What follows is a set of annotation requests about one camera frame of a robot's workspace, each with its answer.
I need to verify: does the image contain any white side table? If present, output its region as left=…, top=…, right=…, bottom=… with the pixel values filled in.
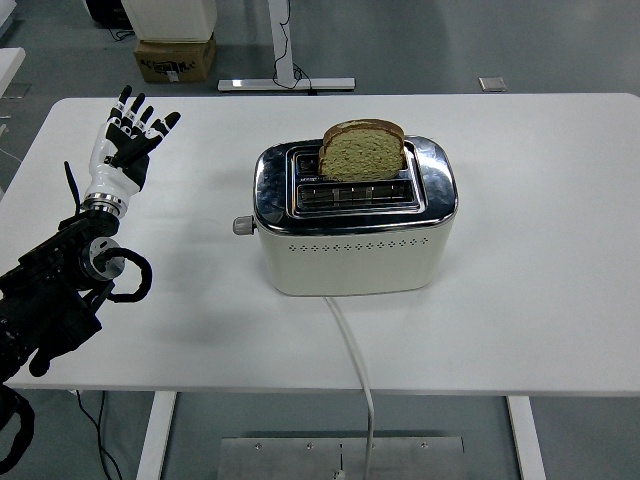
left=0, top=47, right=27, bottom=99

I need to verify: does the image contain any black equipment case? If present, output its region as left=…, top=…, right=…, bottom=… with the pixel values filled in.
left=82, top=0, right=134, bottom=29

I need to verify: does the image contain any white power cable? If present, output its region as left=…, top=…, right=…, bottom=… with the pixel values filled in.
left=323, top=295, right=376, bottom=480

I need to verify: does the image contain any brown bread slice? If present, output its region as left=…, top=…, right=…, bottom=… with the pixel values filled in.
left=318, top=118, right=406, bottom=184

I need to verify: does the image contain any thin black cable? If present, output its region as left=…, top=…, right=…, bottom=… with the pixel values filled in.
left=97, top=391, right=114, bottom=480
left=74, top=390, right=124, bottom=480

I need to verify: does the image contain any brown cardboard box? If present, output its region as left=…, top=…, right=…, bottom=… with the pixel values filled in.
left=132, top=32, right=217, bottom=84

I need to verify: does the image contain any white T-shaped desk leg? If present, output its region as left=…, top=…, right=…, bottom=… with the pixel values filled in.
left=217, top=0, right=357, bottom=94

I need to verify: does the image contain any cream and chrome toaster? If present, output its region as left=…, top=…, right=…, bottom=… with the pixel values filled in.
left=232, top=134, right=459, bottom=297

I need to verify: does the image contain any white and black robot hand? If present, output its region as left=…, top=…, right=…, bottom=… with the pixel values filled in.
left=83, top=84, right=182, bottom=203

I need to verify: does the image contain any white table leg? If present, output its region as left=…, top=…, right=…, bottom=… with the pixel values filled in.
left=505, top=395, right=549, bottom=480
left=135, top=391, right=177, bottom=480

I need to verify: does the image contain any black cable on desk leg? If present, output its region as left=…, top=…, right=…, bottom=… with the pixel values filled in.
left=272, top=0, right=320, bottom=96

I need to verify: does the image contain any white box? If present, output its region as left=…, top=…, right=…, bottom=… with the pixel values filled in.
left=121, top=0, right=219, bottom=42

